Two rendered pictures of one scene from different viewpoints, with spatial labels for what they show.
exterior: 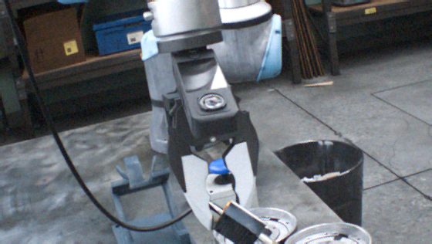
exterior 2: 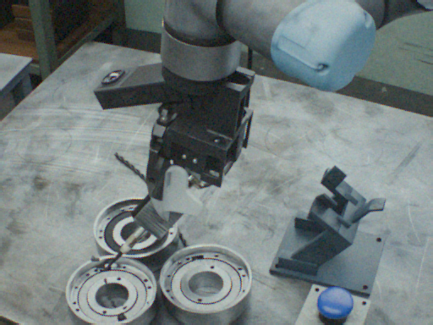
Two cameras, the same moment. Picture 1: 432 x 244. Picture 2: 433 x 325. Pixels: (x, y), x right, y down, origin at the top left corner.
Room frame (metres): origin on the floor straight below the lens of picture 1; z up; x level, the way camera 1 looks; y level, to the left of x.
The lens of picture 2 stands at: (1.01, -0.45, 1.44)
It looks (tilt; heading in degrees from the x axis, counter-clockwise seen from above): 40 degrees down; 125
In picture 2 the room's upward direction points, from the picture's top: 1 degrees counter-clockwise
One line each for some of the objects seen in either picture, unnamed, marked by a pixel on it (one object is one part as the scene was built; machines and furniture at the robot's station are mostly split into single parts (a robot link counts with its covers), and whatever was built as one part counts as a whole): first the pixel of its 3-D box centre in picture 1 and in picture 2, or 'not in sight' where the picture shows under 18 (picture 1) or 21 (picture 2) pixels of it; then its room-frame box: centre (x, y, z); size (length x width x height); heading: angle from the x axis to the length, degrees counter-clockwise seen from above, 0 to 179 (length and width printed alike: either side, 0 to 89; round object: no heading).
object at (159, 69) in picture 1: (177, 56); not in sight; (1.19, 0.04, 0.97); 0.13 x 0.12 x 0.14; 79
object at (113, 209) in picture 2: not in sight; (136, 237); (0.59, -0.01, 0.82); 0.10 x 0.10 x 0.04
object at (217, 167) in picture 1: (224, 177); (333, 312); (0.86, -0.01, 0.85); 0.04 x 0.04 x 0.05
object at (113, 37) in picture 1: (132, 29); not in sight; (4.30, 0.41, 0.56); 0.52 x 0.38 x 0.22; 98
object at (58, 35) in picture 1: (54, 37); not in sight; (4.17, 0.94, 0.64); 0.49 x 0.40 x 0.37; 106
